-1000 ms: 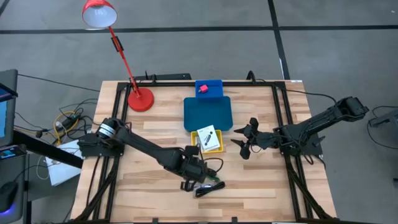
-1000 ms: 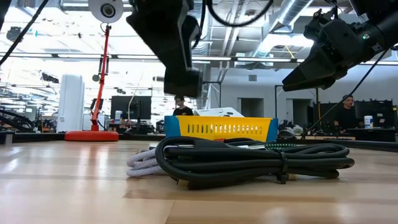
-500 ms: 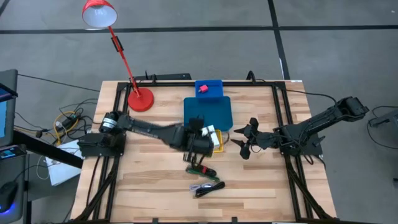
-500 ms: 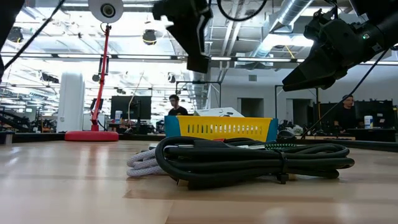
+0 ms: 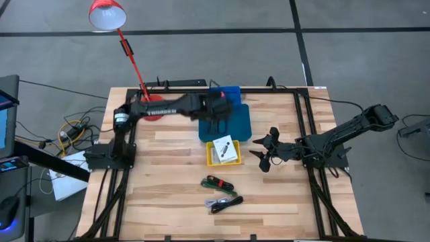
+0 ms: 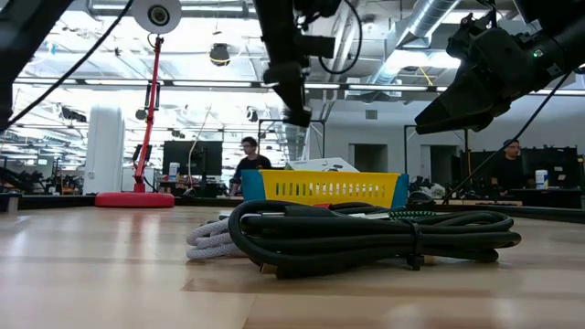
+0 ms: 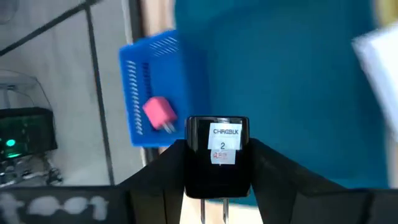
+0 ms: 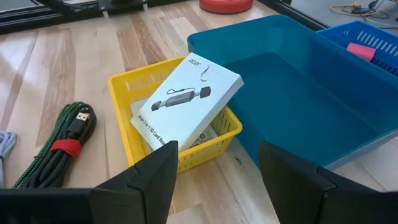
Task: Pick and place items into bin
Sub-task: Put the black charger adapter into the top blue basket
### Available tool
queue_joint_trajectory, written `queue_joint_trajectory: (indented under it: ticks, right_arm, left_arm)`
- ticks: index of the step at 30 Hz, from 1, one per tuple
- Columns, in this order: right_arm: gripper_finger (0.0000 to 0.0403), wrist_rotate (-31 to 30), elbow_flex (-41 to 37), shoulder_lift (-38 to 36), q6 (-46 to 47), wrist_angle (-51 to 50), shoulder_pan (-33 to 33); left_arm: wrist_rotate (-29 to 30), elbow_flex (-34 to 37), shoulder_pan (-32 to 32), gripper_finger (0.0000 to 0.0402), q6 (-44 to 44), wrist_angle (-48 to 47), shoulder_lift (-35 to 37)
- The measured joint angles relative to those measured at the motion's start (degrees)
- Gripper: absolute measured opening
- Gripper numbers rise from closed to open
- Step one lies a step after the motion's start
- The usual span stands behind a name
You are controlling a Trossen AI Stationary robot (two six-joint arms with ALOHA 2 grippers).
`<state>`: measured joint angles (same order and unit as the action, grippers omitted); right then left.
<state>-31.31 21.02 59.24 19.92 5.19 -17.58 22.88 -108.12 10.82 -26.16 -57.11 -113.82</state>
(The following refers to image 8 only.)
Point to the white box with printed label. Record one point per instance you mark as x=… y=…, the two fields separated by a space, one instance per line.
x=206 y=136

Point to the small pink block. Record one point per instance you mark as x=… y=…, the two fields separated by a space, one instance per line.
x=360 y=51

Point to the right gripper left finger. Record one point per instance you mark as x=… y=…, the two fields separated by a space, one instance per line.
x=140 y=193

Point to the large teal plastic bin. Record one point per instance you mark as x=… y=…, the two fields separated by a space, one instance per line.
x=295 y=93

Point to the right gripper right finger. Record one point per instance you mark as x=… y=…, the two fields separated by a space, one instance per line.
x=304 y=196

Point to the small blue slotted basket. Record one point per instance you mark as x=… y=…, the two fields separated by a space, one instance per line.
x=339 y=35

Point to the yellow slotted plastic basket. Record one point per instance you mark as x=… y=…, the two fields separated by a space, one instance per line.
x=124 y=93

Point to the white card reader box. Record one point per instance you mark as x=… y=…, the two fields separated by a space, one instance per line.
x=186 y=115

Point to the red desk lamp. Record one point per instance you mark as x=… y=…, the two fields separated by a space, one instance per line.
x=225 y=6

